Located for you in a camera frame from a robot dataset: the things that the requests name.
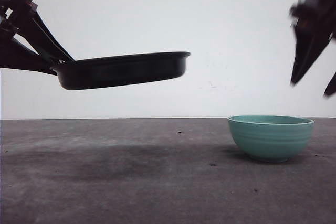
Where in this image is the black frying pan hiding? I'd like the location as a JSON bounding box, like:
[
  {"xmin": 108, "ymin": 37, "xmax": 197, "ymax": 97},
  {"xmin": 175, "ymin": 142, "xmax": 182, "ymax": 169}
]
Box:
[{"xmin": 51, "ymin": 51, "xmax": 191, "ymax": 90}]

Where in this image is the teal ceramic bowl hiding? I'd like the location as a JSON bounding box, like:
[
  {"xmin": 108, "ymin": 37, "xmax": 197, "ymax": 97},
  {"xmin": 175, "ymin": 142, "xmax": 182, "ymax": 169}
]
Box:
[{"xmin": 227, "ymin": 115, "xmax": 314, "ymax": 163}]

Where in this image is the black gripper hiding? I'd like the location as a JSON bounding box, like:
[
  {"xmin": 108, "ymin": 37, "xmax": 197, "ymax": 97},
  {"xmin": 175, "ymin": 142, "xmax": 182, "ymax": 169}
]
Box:
[
  {"xmin": 290, "ymin": 0, "xmax": 336, "ymax": 97},
  {"xmin": 1, "ymin": 0, "xmax": 74, "ymax": 75}
]

